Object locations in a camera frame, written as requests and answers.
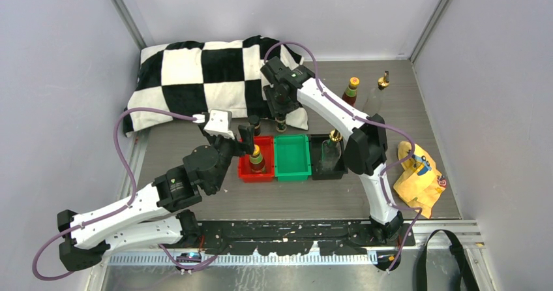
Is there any red plastic bin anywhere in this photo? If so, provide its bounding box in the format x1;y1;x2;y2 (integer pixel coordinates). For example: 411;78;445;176
237;136;275;183

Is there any black plastic bin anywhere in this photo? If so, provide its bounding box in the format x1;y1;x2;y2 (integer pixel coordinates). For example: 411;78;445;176
308;134;348;180

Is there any yellow cloth rag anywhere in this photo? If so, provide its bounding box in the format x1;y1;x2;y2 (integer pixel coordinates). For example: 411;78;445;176
393;144;447;219

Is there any green plastic bin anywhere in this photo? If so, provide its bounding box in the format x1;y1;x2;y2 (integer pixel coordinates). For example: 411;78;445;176
274;134;312;182

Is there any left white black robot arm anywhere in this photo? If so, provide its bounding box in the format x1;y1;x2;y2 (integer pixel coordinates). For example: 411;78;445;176
57;123;254;271

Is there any aluminium slotted rail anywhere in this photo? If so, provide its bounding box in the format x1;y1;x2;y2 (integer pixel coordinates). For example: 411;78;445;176
107;251;378;266

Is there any yellow cap chili sauce bottle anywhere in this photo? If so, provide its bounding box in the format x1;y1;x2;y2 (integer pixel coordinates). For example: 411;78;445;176
342;77;360;107

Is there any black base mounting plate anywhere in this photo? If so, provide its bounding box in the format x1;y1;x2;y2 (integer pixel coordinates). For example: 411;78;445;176
170;220;415;256

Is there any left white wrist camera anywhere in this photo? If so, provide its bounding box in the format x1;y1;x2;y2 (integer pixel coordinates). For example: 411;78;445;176
203;109;235;140

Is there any green label spice jar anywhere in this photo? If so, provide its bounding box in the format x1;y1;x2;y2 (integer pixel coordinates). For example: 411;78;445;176
275;115;287;133

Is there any brown sauce glass bottle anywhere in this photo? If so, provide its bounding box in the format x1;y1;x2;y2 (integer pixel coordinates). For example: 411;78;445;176
363;70;390;116

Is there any black white checkered cloth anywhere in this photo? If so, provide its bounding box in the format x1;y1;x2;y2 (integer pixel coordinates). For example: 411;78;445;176
122;35;304;136

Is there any red label spice jar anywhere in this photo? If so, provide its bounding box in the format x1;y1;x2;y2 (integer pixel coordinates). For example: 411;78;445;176
248;115;261;136

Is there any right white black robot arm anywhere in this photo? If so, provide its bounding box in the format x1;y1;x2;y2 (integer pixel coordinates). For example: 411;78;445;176
261;57;404;246

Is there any clear glass oil bottle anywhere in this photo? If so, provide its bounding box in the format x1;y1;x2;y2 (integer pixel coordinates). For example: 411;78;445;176
318;129;342;174

